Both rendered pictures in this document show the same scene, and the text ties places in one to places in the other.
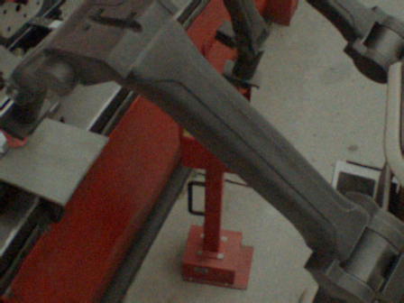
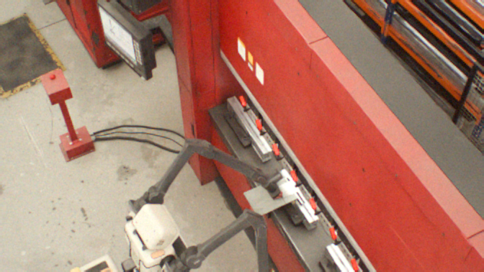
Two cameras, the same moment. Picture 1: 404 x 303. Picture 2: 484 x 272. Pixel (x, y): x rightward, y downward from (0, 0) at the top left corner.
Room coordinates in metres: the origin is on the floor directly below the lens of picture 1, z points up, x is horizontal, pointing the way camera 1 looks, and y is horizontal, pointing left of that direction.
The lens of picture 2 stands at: (1.95, -1.36, 4.38)
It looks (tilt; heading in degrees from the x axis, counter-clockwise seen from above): 53 degrees down; 132
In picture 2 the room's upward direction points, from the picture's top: 1 degrees counter-clockwise
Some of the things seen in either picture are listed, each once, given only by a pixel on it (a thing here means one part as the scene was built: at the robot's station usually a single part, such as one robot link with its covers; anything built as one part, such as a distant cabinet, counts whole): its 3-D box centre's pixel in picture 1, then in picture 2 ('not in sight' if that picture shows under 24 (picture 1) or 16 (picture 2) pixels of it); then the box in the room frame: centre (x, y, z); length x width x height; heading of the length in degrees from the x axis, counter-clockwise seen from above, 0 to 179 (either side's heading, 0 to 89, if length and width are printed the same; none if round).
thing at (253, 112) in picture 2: not in sight; (258, 109); (0.34, 0.63, 1.26); 0.15 x 0.09 x 0.17; 158
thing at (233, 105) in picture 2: not in sight; (248, 128); (0.22, 0.67, 0.92); 0.50 x 0.06 x 0.10; 158
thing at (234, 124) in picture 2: not in sight; (237, 129); (0.16, 0.64, 0.89); 0.30 x 0.05 x 0.03; 158
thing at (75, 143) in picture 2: not in sight; (65, 115); (-1.16, 0.18, 0.41); 0.25 x 0.20 x 0.83; 68
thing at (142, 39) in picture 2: not in sight; (129, 37); (-0.55, 0.45, 1.42); 0.45 x 0.12 x 0.36; 172
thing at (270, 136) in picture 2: not in sight; (274, 132); (0.53, 0.55, 1.26); 0.15 x 0.09 x 0.17; 158
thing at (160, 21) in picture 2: not in sight; (159, 41); (-0.57, 0.70, 1.18); 0.40 x 0.24 x 0.07; 158
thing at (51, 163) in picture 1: (33, 151); (270, 196); (0.68, 0.33, 1.00); 0.26 x 0.18 x 0.01; 68
